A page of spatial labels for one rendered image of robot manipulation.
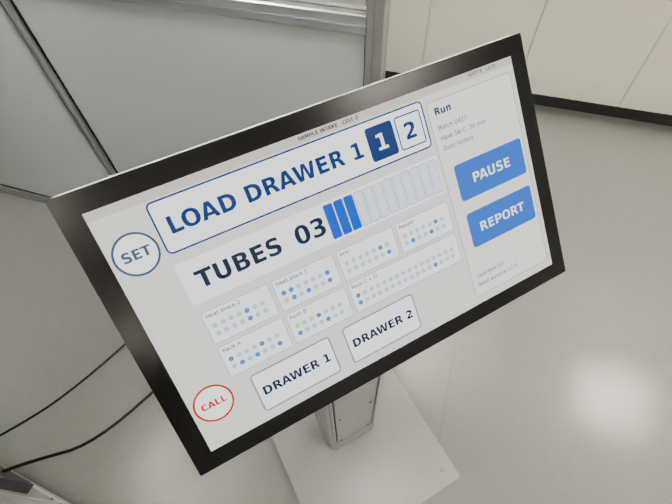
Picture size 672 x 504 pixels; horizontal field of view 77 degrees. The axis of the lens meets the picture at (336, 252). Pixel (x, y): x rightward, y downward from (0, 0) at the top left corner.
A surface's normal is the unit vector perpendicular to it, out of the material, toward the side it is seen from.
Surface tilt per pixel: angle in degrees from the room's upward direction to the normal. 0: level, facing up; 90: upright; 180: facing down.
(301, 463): 5
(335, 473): 3
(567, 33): 90
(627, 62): 90
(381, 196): 50
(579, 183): 0
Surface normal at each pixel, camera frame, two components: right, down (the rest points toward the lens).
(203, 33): -0.31, 0.78
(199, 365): 0.35, 0.18
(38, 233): -0.03, -0.58
